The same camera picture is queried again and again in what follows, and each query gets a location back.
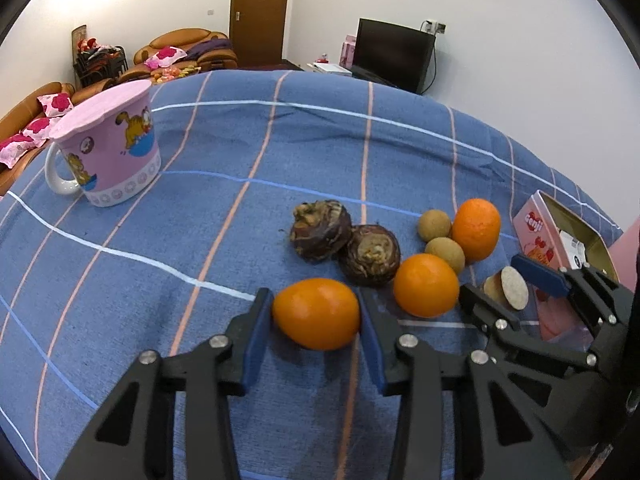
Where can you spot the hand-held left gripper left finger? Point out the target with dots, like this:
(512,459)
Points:
(257,340)

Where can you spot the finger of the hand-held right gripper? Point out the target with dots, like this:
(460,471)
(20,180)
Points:
(482,305)
(540,272)

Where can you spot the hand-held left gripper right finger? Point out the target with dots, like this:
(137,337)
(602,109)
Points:
(372,350)

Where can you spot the pink tin box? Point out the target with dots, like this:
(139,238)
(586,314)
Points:
(537,230)

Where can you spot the orange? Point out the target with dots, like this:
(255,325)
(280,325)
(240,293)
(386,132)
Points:
(476,229)
(426,285)
(316,314)

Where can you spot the brown taro root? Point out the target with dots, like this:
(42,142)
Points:
(320,230)

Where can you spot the brown longan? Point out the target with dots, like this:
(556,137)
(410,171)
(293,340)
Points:
(446,255)
(434,224)

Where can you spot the pink cartoon mug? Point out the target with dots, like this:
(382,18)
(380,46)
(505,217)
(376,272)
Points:
(115,160)

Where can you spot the black television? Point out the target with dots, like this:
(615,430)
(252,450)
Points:
(392,52)

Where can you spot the coffee table with snacks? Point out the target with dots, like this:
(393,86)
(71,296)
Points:
(172,74)

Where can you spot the pink gift box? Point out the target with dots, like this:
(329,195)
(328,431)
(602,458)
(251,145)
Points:
(347,52)

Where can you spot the purple cloth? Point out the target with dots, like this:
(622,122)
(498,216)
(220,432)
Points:
(212,50)

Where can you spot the pink rose cushion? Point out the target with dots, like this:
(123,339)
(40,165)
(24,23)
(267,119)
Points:
(56,104)
(15,149)
(42,129)
(164,56)

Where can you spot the orange leather armchair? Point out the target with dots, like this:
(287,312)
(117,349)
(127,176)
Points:
(170,40)

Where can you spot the black rack with clutter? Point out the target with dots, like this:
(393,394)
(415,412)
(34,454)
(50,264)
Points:
(100,65)

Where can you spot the brown wooden door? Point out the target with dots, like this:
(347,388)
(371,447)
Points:
(262,15)

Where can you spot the orange leather sofa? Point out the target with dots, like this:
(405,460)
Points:
(20,110)

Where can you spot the wall socket with plug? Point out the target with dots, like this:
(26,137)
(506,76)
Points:
(434,26)

